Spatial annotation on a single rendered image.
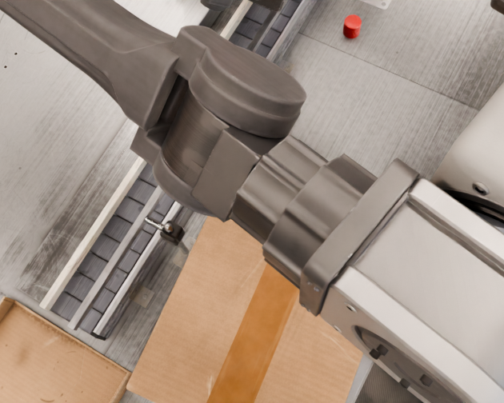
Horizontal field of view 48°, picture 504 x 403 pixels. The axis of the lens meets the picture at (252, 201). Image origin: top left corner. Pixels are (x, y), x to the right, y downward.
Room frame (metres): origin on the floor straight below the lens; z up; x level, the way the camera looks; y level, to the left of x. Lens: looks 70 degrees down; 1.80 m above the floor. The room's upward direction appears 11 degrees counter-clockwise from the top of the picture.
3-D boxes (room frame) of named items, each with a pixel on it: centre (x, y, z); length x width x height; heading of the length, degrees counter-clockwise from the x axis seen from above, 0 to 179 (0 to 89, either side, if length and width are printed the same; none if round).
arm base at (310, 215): (0.11, -0.04, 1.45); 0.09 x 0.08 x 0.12; 129
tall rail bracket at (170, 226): (0.29, 0.15, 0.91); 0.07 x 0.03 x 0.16; 50
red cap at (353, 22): (0.66, -0.26, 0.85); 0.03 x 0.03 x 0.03
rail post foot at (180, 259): (0.28, 0.13, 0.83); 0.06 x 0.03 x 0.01; 138
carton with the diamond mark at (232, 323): (0.10, 0.00, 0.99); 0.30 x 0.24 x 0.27; 146
